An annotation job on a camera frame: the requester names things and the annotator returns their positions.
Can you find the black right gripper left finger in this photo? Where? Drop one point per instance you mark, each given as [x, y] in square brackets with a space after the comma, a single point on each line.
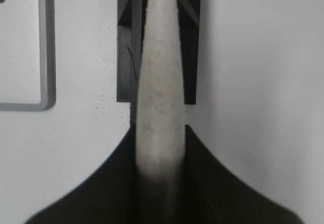
[109, 195]

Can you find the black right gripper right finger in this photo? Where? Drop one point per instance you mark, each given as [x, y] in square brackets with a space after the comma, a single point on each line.
[212, 194]

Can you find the knife with white handle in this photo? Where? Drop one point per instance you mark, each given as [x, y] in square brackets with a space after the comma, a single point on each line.
[160, 131]

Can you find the white grey-rimmed cutting board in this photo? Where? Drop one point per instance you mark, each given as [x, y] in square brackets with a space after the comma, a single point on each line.
[28, 73]

